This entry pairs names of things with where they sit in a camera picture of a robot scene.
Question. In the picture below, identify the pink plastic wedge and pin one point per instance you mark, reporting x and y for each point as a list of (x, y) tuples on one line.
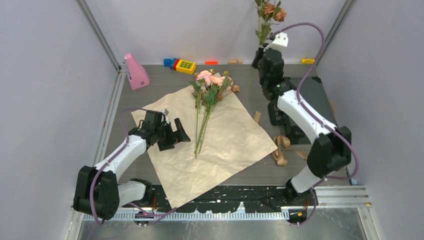
[(136, 73)]

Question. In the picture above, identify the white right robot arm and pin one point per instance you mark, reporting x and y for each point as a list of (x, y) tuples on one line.
[(330, 150)]

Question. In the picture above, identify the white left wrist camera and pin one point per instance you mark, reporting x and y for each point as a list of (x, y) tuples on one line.
[(165, 111)]

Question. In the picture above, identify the orange flat block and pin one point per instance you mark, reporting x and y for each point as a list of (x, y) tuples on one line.
[(211, 62)]

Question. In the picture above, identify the yellow corner block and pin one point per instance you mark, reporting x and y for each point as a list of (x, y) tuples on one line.
[(307, 61)]

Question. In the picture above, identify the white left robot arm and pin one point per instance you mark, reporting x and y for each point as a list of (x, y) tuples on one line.
[(97, 191)]

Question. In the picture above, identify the blue toy brick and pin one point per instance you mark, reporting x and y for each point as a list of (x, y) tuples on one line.
[(168, 62)]

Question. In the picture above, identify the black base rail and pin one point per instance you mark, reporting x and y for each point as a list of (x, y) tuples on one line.
[(254, 199)]

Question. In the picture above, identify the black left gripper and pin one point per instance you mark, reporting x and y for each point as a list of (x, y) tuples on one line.
[(179, 135)]

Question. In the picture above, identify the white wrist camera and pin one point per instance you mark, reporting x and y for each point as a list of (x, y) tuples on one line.
[(280, 42), (165, 111)]

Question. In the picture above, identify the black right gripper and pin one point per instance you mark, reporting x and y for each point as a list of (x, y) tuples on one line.
[(258, 55)]

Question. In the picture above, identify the tan ribbon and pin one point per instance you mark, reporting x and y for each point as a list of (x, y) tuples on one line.
[(284, 145)]

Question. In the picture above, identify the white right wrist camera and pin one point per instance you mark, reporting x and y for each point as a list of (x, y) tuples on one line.
[(280, 42)]

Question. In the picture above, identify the pink and brown rose stem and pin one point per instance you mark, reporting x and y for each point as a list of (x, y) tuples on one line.
[(221, 84)]

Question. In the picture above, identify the peach wrapping paper sheet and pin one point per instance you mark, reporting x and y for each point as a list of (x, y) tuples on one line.
[(230, 142)]

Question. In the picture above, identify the yellow toy brick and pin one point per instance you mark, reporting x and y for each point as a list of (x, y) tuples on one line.
[(185, 66)]

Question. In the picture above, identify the dark grey hard case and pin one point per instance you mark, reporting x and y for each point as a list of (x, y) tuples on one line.
[(312, 90)]

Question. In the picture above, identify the red toy brick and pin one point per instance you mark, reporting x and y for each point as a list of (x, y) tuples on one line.
[(175, 63)]

